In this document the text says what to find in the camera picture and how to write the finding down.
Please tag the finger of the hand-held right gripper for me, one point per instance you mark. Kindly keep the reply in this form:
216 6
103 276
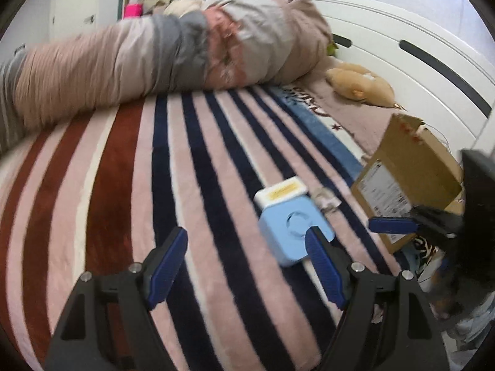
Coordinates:
390 225

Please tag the light blue cube device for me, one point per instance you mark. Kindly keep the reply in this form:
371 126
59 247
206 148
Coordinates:
294 220

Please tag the white bed headboard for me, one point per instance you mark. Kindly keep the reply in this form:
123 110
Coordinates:
410 46

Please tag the tan plush toy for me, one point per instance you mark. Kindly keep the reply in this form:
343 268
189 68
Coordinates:
361 83

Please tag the pink bottle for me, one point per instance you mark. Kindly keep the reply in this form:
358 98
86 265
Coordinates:
133 9

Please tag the white wardrobe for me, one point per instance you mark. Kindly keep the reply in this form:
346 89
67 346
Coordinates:
71 4

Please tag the pink printed bed sheet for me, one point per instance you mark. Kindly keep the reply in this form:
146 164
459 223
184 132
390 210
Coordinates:
348 119

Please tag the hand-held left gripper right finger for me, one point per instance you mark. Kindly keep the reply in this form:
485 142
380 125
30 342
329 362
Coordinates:
324 266

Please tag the brown cardboard box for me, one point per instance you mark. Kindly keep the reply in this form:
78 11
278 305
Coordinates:
410 185

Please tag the small clear plastic wrapper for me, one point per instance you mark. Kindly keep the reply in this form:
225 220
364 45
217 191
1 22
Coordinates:
325 198

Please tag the striped fleece blanket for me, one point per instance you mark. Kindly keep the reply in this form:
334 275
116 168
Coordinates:
181 216

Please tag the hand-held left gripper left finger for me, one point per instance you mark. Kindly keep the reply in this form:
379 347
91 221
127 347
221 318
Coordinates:
167 262

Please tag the rolled pink grey quilt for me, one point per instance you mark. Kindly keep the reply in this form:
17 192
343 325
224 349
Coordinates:
154 54

